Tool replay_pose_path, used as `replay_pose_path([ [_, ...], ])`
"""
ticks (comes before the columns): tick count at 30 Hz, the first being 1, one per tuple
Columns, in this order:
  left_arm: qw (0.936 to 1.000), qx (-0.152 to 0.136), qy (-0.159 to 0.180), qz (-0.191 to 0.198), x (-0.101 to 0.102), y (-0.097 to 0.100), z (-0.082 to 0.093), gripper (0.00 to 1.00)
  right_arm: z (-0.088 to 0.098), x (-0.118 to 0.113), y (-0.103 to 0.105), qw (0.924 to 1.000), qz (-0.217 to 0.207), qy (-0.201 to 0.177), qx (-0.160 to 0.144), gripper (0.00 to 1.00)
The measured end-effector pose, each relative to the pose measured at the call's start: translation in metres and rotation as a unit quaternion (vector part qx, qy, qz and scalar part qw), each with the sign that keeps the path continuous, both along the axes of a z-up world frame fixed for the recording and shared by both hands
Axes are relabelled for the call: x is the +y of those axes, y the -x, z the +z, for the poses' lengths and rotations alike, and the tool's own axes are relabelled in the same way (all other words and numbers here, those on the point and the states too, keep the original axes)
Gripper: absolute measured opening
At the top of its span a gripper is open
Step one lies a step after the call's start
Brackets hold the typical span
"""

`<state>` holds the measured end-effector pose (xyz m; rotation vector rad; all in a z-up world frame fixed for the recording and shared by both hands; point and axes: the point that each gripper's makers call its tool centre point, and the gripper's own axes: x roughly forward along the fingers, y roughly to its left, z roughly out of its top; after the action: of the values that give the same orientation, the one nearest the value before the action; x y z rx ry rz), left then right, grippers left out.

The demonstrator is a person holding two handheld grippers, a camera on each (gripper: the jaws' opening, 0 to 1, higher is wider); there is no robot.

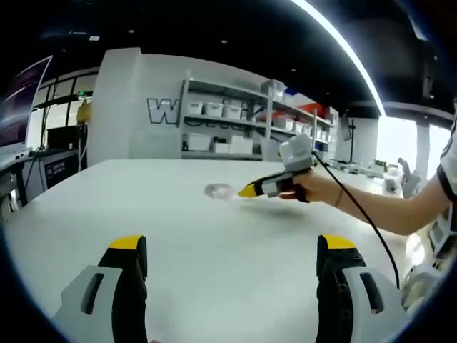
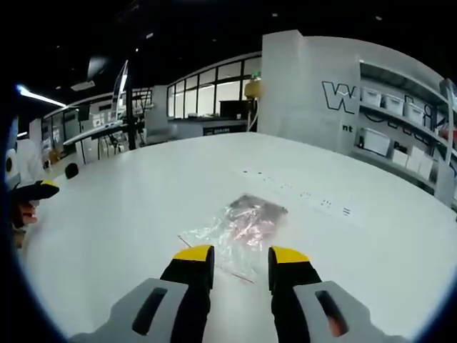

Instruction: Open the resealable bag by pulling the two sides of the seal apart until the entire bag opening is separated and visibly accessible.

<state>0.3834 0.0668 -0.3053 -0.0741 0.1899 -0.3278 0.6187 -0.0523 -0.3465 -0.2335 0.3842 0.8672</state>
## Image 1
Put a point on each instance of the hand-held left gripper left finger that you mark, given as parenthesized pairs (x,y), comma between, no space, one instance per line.
(103,300)

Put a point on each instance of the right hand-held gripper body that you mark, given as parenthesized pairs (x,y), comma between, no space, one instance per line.
(298,150)

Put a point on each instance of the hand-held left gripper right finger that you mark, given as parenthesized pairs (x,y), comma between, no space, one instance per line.
(353,303)

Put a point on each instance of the clear resealable bag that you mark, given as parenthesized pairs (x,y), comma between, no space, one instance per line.
(218,190)

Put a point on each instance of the person's right hand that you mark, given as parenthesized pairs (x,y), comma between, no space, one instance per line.
(319,187)

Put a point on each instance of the person's left hand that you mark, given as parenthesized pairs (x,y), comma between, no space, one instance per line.
(155,341)

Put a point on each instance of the grey metal shelving unit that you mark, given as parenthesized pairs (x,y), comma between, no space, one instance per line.
(262,135)

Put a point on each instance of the black tripod stand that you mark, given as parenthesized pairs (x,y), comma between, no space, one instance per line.
(351,139)

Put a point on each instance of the thin dark wrist band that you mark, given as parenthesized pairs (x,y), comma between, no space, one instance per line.
(338,198)

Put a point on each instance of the group of white storage bins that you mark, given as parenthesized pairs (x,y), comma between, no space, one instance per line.
(214,109)

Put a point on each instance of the long ceiling light strip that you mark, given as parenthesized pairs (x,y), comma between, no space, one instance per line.
(351,53)

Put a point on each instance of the grey counter with dark sign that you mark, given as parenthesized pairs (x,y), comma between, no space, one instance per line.
(59,171)

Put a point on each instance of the person's white shirt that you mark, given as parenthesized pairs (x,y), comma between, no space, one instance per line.
(449,168)

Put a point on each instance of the black box-shaped appliance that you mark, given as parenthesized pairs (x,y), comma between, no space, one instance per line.
(62,137)

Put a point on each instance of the yellow sack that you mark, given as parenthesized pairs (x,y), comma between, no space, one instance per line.
(85,112)

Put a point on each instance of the large dark monitor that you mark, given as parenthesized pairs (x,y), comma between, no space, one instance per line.
(21,107)

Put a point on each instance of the glass window wall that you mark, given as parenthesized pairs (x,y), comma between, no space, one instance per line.
(62,103)

